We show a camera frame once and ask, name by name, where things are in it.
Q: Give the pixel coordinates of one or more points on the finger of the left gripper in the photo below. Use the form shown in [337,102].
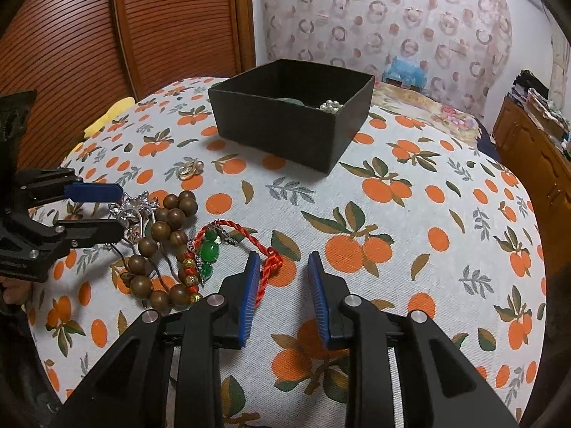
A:
[29,248]
[57,184]

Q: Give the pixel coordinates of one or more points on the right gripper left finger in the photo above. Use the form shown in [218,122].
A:
[128,385]

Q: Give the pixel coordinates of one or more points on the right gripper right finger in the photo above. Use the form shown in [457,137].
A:
[439,387]

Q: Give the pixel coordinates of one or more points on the pale green jade bangle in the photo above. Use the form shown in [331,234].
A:
[291,101]

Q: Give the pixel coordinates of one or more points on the person's left hand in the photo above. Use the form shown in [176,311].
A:
[15,291]

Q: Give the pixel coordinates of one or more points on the yellow plush pillow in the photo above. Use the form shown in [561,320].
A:
[114,110]

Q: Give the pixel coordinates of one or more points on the wooden louvered wardrobe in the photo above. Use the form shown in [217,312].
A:
[80,56]

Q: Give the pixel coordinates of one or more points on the orange print white cloth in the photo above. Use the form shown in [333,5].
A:
[410,217]

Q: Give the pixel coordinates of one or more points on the wooden sideboard cabinet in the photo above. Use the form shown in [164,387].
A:
[545,173]

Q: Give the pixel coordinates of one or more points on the black open storage box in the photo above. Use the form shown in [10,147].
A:
[337,103]

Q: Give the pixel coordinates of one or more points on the floral bed quilt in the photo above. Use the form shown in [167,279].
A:
[399,101]

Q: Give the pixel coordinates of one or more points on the pile of folded clothes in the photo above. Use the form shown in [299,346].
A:
[531,95]

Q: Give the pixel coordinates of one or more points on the circle pattern lace curtain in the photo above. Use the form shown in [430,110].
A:
[460,46]

